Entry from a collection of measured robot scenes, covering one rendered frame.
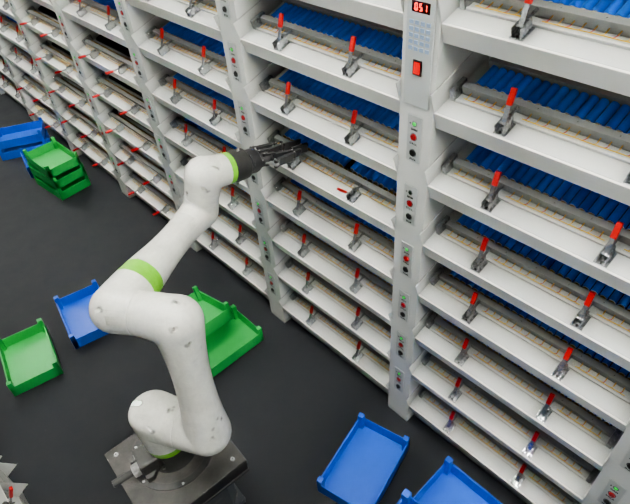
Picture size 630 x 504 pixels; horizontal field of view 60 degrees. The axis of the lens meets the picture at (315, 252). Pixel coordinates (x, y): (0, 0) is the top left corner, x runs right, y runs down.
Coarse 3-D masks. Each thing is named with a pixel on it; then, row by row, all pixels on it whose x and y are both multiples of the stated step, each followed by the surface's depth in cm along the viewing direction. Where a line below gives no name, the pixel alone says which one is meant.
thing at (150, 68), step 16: (128, 16) 207; (144, 16) 210; (128, 32) 214; (128, 48) 221; (144, 64) 219; (160, 64) 224; (144, 80) 225; (144, 96) 234; (160, 112) 234; (176, 176) 255; (176, 208) 275
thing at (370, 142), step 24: (264, 72) 173; (288, 72) 173; (264, 96) 173; (288, 96) 163; (312, 96) 162; (336, 96) 160; (288, 120) 164; (312, 120) 160; (336, 120) 156; (360, 120) 151; (384, 120) 149; (336, 144) 153; (360, 144) 149; (384, 144) 145; (384, 168) 144
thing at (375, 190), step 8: (280, 136) 185; (304, 152) 177; (312, 152) 176; (312, 160) 176; (320, 160) 173; (328, 168) 172; (336, 168) 169; (344, 176) 168; (352, 176) 165; (352, 184) 165; (368, 184) 162; (376, 192) 160; (384, 192) 158; (376, 200) 159; (392, 200) 156; (392, 208) 156
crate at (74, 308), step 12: (84, 288) 264; (96, 288) 266; (60, 300) 260; (72, 300) 264; (84, 300) 265; (60, 312) 253; (72, 312) 260; (84, 312) 259; (72, 324) 254; (84, 324) 254; (72, 336) 239; (84, 336) 242; (96, 336) 246
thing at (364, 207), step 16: (272, 128) 186; (288, 128) 190; (256, 144) 185; (288, 176) 183; (304, 176) 175; (320, 176) 173; (336, 176) 171; (320, 192) 173; (336, 192) 167; (368, 192) 163; (352, 208) 163; (368, 208) 160; (384, 208) 158; (384, 224) 155
